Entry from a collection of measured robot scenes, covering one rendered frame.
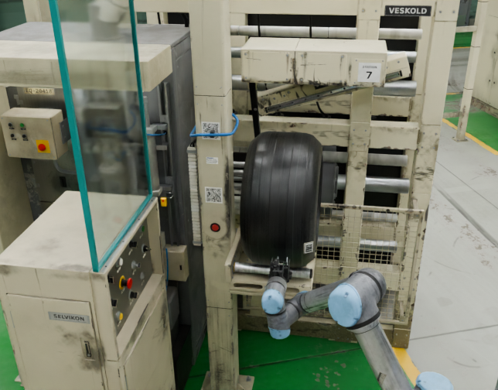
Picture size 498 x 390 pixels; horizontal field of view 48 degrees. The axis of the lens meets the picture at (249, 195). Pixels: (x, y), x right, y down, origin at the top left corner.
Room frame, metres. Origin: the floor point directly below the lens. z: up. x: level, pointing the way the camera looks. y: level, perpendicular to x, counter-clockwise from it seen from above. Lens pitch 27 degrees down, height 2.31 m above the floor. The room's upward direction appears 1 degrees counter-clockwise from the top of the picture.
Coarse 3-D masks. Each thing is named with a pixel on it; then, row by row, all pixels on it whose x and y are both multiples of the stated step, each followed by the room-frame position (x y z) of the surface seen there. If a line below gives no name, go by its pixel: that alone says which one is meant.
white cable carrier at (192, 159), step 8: (192, 160) 2.18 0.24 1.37; (192, 168) 2.18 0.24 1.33; (192, 176) 2.18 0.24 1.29; (192, 184) 2.18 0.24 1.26; (192, 192) 2.18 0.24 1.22; (192, 200) 2.18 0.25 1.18; (192, 208) 2.18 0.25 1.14; (192, 216) 2.18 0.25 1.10; (200, 216) 2.20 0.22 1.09; (200, 224) 2.19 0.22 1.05; (200, 232) 2.20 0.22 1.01; (200, 240) 2.18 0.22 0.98
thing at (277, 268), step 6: (276, 258) 1.85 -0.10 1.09; (270, 264) 1.80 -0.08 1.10; (276, 264) 1.80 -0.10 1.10; (282, 264) 1.82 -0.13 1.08; (288, 264) 1.80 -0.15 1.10; (270, 270) 1.80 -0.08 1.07; (276, 270) 1.75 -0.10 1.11; (282, 270) 1.75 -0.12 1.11; (270, 276) 1.79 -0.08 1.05; (282, 276) 1.74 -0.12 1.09; (288, 276) 1.81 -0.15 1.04
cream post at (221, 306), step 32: (192, 0) 2.16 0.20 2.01; (224, 0) 2.18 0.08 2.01; (192, 32) 2.16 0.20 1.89; (224, 32) 2.16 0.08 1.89; (192, 64) 2.17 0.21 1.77; (224, 64) 2.15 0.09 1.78; (224, 96) 2.14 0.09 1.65; (224, 128) 2.14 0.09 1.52; (224, 160) 2.14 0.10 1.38; (224, 192) 2.14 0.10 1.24; (224, 224) 2.14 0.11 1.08; (224, 256) 2.14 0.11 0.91; (224, 288) 2.15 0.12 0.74; (224, 320) 2.15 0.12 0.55; (224, 352) 2.15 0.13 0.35; (224, 384) 2.15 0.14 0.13
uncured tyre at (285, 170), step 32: (256, 160) 2.05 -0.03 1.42; (288, 160) 2.03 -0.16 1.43; (320, 160) 2.12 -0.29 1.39; (256, 192) 1.95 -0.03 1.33; (288, 192) 1.94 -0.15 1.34; (320, 192) 2.35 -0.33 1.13; (256, 224) 1.91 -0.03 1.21; (288, 224) 1.89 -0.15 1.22; (256, 256) 1.95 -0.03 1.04; (288, 256) 1.91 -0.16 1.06
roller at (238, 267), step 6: (234, 264) 2.08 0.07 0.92; (240, 264) 2.07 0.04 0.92; (246, 264) 2.07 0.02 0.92; (252, 264) 2.07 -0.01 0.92; (258, 264) 2.07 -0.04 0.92; (234, 270) 2.06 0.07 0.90; (240, 270) 2.05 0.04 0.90; (246, 270) 2.05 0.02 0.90; (252, 270) 2.04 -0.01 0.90; (258, 270) 2.04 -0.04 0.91; (264, 270) 2.04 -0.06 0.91; (294, 270) 2.02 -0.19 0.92; (300, 270) 2.02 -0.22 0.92; (306, 270) 2.02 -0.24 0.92; (294, 276) 2.01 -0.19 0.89; (300, 276) 2.01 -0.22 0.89; (306, 276) 2.00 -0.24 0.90
